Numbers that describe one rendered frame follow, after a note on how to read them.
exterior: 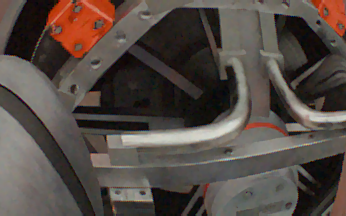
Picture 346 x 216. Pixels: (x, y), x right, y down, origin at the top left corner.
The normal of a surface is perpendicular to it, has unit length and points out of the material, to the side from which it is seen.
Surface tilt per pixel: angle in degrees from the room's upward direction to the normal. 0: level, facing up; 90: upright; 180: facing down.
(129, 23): 90
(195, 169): 90
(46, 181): 54
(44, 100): 44
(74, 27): 90
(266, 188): 90
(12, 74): 23
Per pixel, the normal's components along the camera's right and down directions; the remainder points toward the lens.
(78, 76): 0.11, 0.47
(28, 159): 0.69, -0.58
